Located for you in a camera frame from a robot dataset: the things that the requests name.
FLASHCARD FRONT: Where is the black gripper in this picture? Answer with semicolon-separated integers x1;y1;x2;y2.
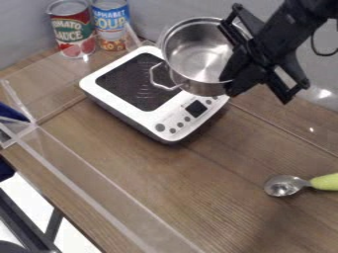
216;3;311;105

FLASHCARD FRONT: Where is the silver metal pot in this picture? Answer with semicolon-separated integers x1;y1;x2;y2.
150;17;232;97

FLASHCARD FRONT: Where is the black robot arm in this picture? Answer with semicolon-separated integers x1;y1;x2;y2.
218;0;338;104

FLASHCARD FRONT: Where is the white and black stove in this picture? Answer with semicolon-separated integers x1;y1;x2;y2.
79;45;228;143

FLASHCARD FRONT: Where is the alphabet soup can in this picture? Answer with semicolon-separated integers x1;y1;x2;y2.
91;0;130;51

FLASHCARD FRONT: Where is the tomato sauce can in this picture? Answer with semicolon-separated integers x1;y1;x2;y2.
47;0;95;58

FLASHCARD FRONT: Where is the blue cloth object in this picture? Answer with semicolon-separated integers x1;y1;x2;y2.
0;102;32;183

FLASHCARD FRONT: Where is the clear acrylic barrier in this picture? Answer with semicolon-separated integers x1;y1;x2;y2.
0;79;208;253

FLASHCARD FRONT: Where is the spoon with yellow handle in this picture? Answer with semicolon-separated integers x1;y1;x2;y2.
264;173;338;198

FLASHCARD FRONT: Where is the black metal table frame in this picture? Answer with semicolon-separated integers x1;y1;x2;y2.
0;189;63;253

